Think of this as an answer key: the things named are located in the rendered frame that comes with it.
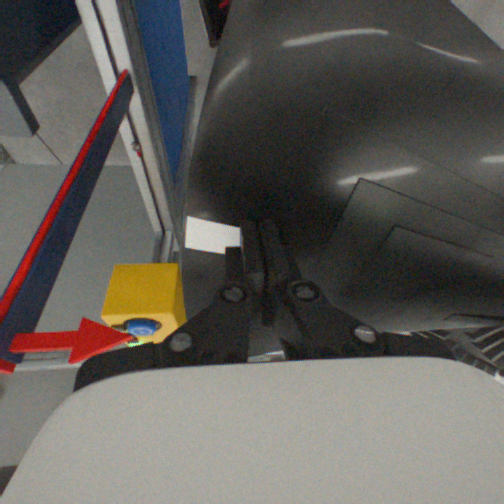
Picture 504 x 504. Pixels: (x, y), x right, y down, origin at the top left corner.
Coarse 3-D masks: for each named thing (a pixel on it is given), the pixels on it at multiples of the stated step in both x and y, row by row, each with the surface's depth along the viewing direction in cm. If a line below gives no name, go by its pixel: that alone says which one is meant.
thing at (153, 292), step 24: (120, 264) 42; (144, 264) 42; (168, 264) 43; (120, 288) 39; (144, 288) 40; (168, 288) 40; (120, 312) 37; (144, 312) 38; (168, 312) 38; (144, 336) 44
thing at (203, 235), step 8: (192, 224) 13; (200, 224) 13; (208, 224) 13; (216, 224) 13; (192, 232) 13; (200, 232) 13; (208, 232) 13; (216, 232) 13; (224, 232) 13; (232, 232) 13; (192, 240) 13; (200, 240) 13; (208, 240) 13; (216, 240) 13; (224, 240) 13; (232, 240) 13; (200, 248) 13; (208, 248) 13; (216, 248) 13; (224, 248) 13
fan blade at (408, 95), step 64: (256, 0) 9; (320, 0) 8; (384, 0) 8; (448, 0) 8; (256, 64) 9; (320, 64) 9; (384, 64) 9; (448, 64) 9; (256, 128) 10; (320, 128) 10; (384, 128) 10; (448, 128) 10; (192, 192) 12; (256, 192) 12; (320, 192) 11; (384, 192) 11; (448, 192) 11; (192, 256) 14; (320, 256) 14; (384, 256) 13; (448, 256) 13; (384, 320) 18; (448, 320) 18
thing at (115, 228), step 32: (0, 192) 117; (32, 192) 118; (96, 192) 120; (128, 192) 122; (0, 224) 106; (32, 224) 107; (96, 224) 109; (128, 224) 111; (0, 256) 98; (96, 256) 100; (128, 256) 101; (0, 288) 90; (64, 288) 92; (96, 288) 92; (64, 320) 85; (96, 320) 86; (32, 352) 79
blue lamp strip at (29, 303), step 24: (120, 96) 28; (120, 120) 28; (96, 144) 23; (96, 168) 23; (72, 192) 19; (72, 216) 19; (48, 240) 17; (72, 240) 19; (48, 264) 16; (24, 288) 14; (48, 288) 16; (24, 312) 14; (0, 336) 13
